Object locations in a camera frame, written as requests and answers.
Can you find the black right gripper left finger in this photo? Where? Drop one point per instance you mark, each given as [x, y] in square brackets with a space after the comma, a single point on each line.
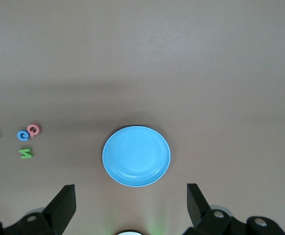
[59, 210]

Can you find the green foam letter N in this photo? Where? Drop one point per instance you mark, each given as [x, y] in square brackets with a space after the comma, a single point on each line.
[25, 153]

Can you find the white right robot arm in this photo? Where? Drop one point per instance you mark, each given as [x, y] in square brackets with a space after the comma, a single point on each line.
[129, 233]

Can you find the blue plate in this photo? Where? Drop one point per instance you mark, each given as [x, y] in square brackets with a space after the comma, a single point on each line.
[136, 156]

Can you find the brown table cover sheet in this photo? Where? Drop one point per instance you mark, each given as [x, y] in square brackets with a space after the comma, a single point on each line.
[142, 49]

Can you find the red foam letter Q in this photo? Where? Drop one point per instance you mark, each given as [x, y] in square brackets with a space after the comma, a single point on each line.
[29, 129]

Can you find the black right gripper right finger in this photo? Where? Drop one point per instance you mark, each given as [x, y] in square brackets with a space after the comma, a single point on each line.
[198, 210]

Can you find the blue foam letter G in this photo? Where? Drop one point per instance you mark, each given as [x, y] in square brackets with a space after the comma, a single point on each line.
[18, 135]

